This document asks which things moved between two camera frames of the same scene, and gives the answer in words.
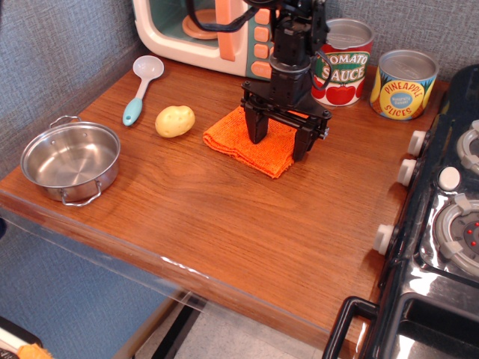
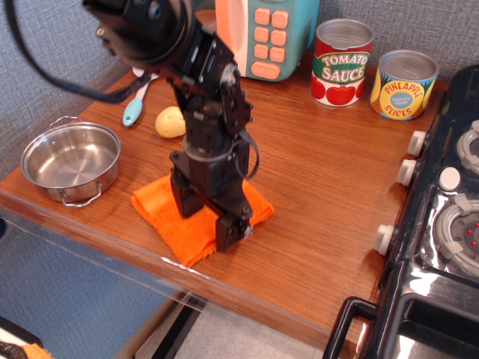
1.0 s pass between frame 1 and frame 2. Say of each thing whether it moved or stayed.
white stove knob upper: stayed
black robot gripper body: moved
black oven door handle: stayed
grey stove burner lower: stayed
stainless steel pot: stayed
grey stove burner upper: stayed
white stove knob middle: stayed
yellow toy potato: stayed
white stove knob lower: stayed
